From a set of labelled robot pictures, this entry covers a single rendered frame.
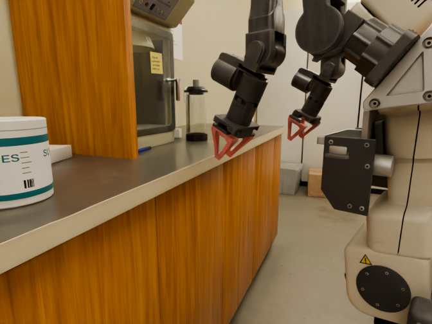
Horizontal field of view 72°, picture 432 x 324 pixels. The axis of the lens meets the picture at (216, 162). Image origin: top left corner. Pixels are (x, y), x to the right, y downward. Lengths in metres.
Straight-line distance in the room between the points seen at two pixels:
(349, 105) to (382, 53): 3.40
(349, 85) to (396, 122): 3.23
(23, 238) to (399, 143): 0.68
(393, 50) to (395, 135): 0.24
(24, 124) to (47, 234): 0.19
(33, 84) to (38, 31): 0.18
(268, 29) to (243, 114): 0.17
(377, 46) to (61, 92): 0.94
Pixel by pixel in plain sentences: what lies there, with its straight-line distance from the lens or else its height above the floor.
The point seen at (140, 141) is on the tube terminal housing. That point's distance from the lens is 1.14.
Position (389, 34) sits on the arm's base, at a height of 1.22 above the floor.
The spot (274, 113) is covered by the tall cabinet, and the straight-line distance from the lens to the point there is 4.02.
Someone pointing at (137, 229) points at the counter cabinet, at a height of 0.83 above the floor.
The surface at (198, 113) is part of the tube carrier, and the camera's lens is 1.34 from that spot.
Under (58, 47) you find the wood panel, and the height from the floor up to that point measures 1.29.
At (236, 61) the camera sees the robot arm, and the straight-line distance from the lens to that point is 0.66.
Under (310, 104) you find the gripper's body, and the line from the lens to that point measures 1.04.
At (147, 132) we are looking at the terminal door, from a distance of 1.16.
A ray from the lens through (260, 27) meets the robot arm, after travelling 0.63.
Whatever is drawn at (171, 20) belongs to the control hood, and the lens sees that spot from 1.30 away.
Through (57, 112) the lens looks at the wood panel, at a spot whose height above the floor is 1.08.
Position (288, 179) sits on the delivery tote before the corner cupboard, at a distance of 3.66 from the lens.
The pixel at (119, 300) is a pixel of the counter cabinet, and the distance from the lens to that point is 0.75.
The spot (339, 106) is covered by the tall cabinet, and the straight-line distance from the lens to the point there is 3.93.
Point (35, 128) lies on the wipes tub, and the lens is 0.61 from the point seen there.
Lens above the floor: 1.12
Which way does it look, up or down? 12 degrees down
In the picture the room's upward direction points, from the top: straight up
